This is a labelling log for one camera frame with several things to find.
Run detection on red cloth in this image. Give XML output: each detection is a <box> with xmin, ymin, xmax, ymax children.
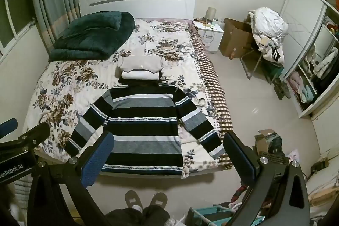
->
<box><xmin>230</xmin><ymin>184</ymin><xmax>248</xmax><ymax>203</ymax></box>

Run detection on brown checked bed sheet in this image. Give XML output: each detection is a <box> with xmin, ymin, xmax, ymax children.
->
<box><xmin>189</xmin><ymin>27</ymin><xmax>233</xmax><ymax>171</ymax></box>

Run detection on white wardrobe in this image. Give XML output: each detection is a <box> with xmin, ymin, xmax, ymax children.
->
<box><xmin>279</xmin><ymin>0</ymin><xmax>339</xmax><ymax>118</ymax></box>

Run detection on dark shoes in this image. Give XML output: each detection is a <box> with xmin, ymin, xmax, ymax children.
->
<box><xmin>273</xmin><ymin>78</ymin><xmax>292</xmax><ymax>99</ymax></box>

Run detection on teal storage rack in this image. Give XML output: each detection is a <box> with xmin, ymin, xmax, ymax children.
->
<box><xmin>185</xmin><ymin>203</ymin><xmax>244</xmax><ymax>226</ymax></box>

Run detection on beige table lamp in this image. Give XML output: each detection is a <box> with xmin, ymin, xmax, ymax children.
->
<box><xmin>206</xmin><ymin>7</ymin><xmax>218</xmax><ymax>22</ymax></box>

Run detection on black grey striped sweater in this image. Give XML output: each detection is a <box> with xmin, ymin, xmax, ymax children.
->
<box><xmin>65</xmin><ymin>78</ymin><xmax>226</xmax><ymax>176</ymax></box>

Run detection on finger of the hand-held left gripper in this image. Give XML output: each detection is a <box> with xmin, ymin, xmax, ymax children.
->
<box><xmin>0</xmin><ymin>118</ymin><xmax>18</xmax><ymax>138</ymax></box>
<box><xmin>0</xmin><ymin>122</ymin><xmax>51</xmax><ymax>157</ymax></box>

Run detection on white jacket pile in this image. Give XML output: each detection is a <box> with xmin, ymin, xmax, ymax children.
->
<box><xmin>247</xmin><ymin>7</ymin><xmax>291</xmax><ymax>62</ymax></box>

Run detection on metal folding chair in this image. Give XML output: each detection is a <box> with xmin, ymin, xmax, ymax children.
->
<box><xmin>240</xmin><ymin>49</ymin><xmax>285</xmax><ymax>83</ymax></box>

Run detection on folded pink clothes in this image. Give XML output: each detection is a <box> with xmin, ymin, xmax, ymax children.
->
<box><xmin>287</xmin><ymin>72</ymin><xmax>304</xmax><ymax>89</ymax></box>

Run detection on floral bed blanket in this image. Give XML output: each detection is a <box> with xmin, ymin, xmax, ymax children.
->
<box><xmin>22</xmin><ymin>18</ymin><xmax>225</xmax><ymax>179</ymax></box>

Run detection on person's legs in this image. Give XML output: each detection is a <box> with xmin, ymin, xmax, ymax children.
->
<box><xmin>104</xmin><ymin>205</ymin><xmax>171</xmax><ymax>226</ymax></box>

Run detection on folded teal clothes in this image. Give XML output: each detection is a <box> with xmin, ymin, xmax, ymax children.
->
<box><xmin>300</xmin><ymin>84</ymin><xmax>316</xmax><ymax>103</ymax></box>

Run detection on hanging white garment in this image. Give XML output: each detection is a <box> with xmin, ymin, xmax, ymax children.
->
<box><xmin>315</xmin><ymin>47</ymin><xmax>338</xmax><ymax>79</ymax></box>

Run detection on folded white garment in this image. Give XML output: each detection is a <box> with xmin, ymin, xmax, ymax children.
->
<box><xmin>121</xmin><ymin>70</ymin><xmax>161</xmax><ymax>81</ymax></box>

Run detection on small open cardboard box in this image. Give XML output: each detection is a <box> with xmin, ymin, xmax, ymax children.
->
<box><xmin>254</xmin><ymin>129</ymin><xmax>289</xmax><ymax>163</ymax></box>

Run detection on dark green fleece blanket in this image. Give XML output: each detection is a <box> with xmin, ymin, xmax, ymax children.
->
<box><xmin>48</xmin><ymin>11</ymin><xmax>135</xmax><ymax>62</ymax></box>

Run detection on white bed headboard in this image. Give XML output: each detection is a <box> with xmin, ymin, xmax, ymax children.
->
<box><xmin>79</xmin><ymin>0</ymin><xmax>198</xmax><ymax>20</ymax></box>

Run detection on folded grey sweater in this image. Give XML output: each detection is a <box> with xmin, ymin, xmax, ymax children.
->
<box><xmin>117</xmin><ymin>54</ymin><xmax>165</xmax><ymax>74</ymax></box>

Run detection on window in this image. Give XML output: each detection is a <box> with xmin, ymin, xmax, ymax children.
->
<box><xmin>0</xmin><ymin>0</ymin><xmax>36</xmax><ymax>57</ymax></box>

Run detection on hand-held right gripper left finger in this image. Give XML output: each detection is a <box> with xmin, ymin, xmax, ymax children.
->
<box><xmin>26</xmin><ymin>131</ymin><xmax>115</xmax><ymax>226</ymax></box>

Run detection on large brown cardboard box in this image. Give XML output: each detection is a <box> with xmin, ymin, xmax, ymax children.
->
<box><xmin>218</xmin><ymin>18</ymin><xmax>255</xmax><ymax>59</ymax></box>

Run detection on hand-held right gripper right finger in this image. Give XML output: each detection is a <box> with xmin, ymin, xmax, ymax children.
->
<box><xmin>223</xmin><ymin>131</ymin><xmax>311</xmax><ymax>226</ymax></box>

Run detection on white nightstand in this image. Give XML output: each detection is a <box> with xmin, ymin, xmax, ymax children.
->
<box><xmin>193</xmin><ymin>20</ymin><xmax>225</xmax><ymax>54</ymax></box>

